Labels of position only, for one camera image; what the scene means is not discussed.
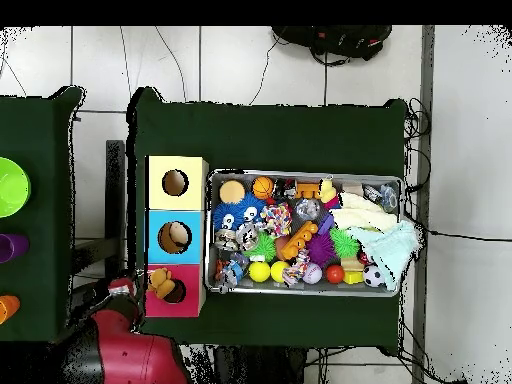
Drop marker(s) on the brown plush bear toy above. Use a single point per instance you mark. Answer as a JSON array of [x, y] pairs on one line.
[[162, 282]]

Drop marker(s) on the cream waffle cloth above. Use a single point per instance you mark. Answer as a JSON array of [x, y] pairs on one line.
[[364, 216]]

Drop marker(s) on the mint green waffle cloth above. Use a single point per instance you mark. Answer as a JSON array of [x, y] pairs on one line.
[[392, 248]]

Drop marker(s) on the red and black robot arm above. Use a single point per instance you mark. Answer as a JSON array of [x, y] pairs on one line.
[[128, 356]]

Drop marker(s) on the wooden box with three holes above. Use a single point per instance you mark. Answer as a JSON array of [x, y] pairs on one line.
[[156, 200]]

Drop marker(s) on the shallow clear mesh bin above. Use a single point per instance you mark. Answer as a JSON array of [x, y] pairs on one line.
[[320, 291]]

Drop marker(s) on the dark green table cloth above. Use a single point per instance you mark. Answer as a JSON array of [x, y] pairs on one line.
[[260, 140], [40, 260]]

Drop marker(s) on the purple cup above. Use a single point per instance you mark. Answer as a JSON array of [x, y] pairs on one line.
[[14, 248]]

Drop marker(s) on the orange cup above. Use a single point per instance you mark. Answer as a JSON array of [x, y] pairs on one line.
[[8, 308]]

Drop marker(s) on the blue fuzzy monster toy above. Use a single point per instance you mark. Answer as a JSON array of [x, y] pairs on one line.
[[236, 210]]

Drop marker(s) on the tan round foam disc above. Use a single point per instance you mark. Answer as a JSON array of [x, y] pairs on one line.
[[232, 192]]

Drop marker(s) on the green spiky ball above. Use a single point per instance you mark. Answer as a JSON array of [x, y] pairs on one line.
[[262, 248]]

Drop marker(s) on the lime green bowl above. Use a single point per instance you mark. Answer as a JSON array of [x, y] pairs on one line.
[[12, 188]]

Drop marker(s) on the orange toy basketball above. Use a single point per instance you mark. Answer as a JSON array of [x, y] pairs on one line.
[[262, 188]]

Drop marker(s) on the orange plastic building block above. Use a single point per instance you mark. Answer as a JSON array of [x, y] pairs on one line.
[[298, 240]]

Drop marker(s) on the purple spiky ball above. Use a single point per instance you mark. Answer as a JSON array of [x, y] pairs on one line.
[[320, 250]]

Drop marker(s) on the small soccer ball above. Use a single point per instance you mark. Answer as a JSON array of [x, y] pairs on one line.
[[373, 276]]

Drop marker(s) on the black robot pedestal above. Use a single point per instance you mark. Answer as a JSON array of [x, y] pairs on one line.
[[260, 368]]

